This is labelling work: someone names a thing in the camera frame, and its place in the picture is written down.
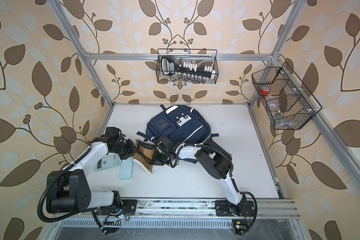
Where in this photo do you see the navy blue student backpack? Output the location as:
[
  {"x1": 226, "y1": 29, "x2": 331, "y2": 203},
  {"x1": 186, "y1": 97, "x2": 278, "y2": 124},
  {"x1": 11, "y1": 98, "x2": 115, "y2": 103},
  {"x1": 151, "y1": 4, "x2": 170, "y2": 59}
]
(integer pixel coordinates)
[{"x1": 136, "y1": 104, "x2": 220, "y2": 164}]

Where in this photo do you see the black socket wrench set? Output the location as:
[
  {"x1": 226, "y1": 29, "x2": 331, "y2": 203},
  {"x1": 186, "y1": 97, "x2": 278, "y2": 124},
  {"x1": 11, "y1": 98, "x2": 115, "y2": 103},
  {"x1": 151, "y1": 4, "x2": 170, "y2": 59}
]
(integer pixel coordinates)
[{"x1": 159, "y1": 56, "x2": 217, "y2": 79}]

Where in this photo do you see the mint green pencil case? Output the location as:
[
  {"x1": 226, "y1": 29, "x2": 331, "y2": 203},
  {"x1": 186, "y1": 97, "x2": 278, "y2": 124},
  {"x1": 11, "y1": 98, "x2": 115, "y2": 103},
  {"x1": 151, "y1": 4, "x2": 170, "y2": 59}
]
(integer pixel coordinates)
[{"x1": 120, "y1": 157, "x2": 134, "y2": 181}]

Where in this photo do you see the black wire basket right wall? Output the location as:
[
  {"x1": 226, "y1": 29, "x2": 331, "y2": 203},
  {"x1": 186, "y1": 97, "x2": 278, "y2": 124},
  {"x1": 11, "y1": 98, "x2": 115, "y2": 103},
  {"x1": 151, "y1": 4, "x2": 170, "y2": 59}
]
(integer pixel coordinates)
[{"x1": 252, "y1": 62, "x2": 322, "y2": 130}]

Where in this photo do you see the black wire basket back wall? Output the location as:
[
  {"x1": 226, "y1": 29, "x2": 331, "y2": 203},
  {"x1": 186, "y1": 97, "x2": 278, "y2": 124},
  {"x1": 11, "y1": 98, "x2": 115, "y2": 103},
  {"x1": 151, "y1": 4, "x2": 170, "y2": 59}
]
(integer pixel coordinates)
[{"x1": 156, "y1": 48, "x2": 219, "y2": 84}]

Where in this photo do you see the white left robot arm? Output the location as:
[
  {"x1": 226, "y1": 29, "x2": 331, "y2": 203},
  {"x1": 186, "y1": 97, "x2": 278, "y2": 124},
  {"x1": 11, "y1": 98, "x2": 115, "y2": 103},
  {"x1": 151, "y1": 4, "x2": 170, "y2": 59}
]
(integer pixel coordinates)
[{"x1": 38, "y1": 127, "x2": 137, "y2": 214}]

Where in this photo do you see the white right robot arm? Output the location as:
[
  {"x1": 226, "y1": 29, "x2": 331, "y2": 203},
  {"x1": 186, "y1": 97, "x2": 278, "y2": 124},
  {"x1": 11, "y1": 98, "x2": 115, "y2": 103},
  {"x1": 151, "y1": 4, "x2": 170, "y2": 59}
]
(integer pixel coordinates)
[{"x1": 151, "y1": 136, "x2": 243, "y2": 206}]

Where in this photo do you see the aluminium cage frame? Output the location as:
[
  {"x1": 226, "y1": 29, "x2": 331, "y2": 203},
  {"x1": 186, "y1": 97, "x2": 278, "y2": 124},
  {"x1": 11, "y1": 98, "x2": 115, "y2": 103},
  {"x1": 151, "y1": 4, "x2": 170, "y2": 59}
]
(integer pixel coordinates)
[{"x1": 46, "y1": 0, "x2": 360, "y2": 208}]

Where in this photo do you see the black wire basket wall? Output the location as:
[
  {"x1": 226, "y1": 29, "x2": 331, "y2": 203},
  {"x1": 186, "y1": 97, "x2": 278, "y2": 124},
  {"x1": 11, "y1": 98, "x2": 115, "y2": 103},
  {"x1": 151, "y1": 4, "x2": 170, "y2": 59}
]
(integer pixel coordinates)
[
  {"x1": 156, "y1": 48, "x2": 219, "y2": 84},
  {"x1": 252, "y1": 62, "x2": 322, "y2": 130}
]

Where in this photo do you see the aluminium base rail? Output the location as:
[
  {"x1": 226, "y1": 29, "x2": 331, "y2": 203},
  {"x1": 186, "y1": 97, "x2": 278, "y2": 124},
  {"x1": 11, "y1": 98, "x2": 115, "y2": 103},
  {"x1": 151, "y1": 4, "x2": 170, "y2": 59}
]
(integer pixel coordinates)
[{"x1": 52, "y1": 196, "x2": 301, "y2": 220}]

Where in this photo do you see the red capped clear bottle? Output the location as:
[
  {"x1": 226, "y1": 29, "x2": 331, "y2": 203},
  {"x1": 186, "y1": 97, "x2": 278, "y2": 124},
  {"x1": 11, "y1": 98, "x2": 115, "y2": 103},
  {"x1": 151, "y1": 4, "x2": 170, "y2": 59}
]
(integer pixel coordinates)
[{"x1": 261, "y1": 86, "x2": 273, "y2": 99}]

